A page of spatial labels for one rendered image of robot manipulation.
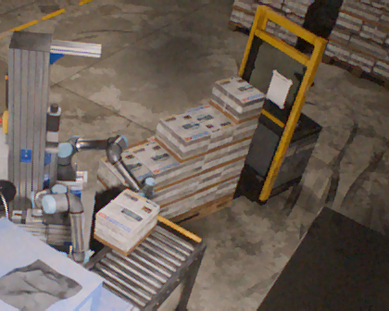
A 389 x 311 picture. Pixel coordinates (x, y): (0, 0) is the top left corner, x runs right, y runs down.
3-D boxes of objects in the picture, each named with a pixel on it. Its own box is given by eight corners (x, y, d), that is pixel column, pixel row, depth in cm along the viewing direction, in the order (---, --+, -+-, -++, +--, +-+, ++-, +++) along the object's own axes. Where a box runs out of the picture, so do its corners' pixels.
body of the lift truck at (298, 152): (222, 165, 619) (241, 103, 567) (256, 152, 647) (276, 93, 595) (267, 202, 580) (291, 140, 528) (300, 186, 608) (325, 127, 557)
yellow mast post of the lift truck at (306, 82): (256, 196, 570) (313, 38, 456) (261, 193, 575) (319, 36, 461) (262, 201, 565) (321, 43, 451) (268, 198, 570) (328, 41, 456)
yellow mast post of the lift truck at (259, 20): (213, 160, 607) (257, 6, 493) (219, 157, 611) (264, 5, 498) (219, 165, 602) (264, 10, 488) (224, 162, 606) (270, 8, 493)
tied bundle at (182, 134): (153, 140, 491) (157, 118, 476) (179, 131, 506) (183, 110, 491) (181, 164, 470) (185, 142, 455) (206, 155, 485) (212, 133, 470)
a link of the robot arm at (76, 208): (80, 188, 363) (85, 258, 376) (64, 191, 359) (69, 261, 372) (85, 192, 352) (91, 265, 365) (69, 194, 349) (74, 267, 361)
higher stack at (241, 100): (184, 191, 575) (213, 80, 491) (206, 182, 590) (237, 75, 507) (209, 214, 553) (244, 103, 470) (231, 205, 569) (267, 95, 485)
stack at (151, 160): (89, 229, 515) (98, 157, 461) (185, 191, 575) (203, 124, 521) (113, 256, 493) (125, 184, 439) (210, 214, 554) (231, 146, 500)
